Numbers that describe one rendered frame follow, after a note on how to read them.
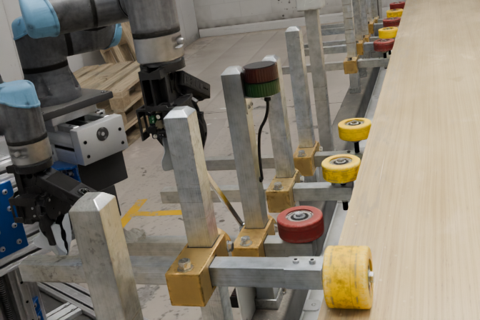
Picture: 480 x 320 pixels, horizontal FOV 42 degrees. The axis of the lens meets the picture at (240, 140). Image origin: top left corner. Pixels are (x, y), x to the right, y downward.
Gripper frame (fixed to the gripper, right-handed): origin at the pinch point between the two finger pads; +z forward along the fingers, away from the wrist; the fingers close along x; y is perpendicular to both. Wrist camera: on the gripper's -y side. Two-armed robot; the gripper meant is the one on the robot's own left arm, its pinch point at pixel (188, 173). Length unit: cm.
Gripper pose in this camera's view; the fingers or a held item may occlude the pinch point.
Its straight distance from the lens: 108.0
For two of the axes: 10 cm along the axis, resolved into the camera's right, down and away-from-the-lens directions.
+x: 9.4, -0.4, -3.3
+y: -3.0, 3.4, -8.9
